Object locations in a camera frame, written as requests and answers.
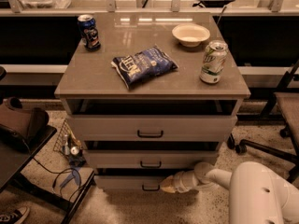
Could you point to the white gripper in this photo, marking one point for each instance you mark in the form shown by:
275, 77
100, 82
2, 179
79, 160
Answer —
181, 181

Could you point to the grey drawer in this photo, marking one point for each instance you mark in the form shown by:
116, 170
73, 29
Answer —
203, 128
132, 179
149, 154

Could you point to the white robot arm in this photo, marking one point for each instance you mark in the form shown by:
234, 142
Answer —
257, 195

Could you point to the grey drawer cabinet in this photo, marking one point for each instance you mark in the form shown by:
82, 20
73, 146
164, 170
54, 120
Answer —
91, 86

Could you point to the blue chip bag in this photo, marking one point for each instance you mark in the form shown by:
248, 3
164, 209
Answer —
143, 65

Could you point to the green white soda can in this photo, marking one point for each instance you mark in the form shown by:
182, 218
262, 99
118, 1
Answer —
213, 62

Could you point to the black office chair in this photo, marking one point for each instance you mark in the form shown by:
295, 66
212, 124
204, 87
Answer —
276, 128

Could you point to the white bowl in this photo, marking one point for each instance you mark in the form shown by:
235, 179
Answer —
191, 35

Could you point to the black white sneaker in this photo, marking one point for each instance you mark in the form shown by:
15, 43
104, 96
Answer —
15, 217

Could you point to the black side table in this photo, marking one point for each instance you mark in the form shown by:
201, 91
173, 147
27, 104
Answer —
11, 164

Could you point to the blue soda can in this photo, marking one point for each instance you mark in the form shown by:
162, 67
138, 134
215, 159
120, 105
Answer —
89, 32

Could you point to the wire mesh basket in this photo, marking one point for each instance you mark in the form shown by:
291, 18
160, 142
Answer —
69, 146

